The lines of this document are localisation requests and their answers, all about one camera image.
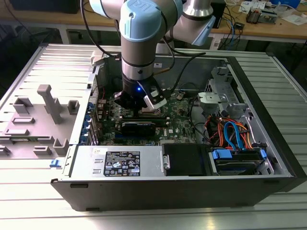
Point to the black drive bay box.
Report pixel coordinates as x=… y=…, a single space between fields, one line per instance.
x=184 y=159

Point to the black RAM slot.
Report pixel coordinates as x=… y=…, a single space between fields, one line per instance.
x=144 y=118
x=158 y=115

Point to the blue card retainer clip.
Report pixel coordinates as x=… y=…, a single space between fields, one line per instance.
x=90 y=106
x=88 y=118
x=83 y=140
x=85 y=129

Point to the silver metal drive cage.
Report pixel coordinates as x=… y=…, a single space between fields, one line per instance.
x=211 y=98

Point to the blue plastic latch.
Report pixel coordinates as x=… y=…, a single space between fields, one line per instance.
x=54 y=163

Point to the black computer tower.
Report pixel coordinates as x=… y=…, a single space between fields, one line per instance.
x=220 y=12

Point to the black graphics card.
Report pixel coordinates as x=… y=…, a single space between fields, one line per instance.
x=138 y=129

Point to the grey parts rack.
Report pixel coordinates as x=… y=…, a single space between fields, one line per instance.
x=36 y=134

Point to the small black box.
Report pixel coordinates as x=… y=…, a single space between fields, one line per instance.
x=239 y=26

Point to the wooden workbench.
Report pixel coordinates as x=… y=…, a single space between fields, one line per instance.
x=275 y=31
x=48 y=19

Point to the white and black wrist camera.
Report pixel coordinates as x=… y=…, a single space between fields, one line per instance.
x=156 y=101

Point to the hard disk in blue carrier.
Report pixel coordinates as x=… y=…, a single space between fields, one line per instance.
x=236 y=165

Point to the white printed papers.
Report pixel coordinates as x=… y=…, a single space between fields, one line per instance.
x=249 y=4

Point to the CPU socket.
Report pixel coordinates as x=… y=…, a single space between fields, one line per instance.
x=160 y=113

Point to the green motherboard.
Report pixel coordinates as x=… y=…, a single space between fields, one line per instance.
x=177 y=115

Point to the copper wound transformer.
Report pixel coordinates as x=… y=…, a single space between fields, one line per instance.
x=253 y=15

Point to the white paper sheet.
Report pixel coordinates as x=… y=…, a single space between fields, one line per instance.
x=295 y=19

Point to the black open PC case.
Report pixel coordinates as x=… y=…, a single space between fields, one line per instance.
x=168 y=194

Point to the large black box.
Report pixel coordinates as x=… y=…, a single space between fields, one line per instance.
x=43 y=6

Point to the silver coin battery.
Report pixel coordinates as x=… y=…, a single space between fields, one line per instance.
x=179 y=97

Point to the small electronic device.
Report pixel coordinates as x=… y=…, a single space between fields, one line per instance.
x=269 y=18

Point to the silver power supply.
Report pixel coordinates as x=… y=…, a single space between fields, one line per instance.
x=81 y=158

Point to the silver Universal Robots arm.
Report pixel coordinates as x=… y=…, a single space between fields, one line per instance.
x=139 y=28

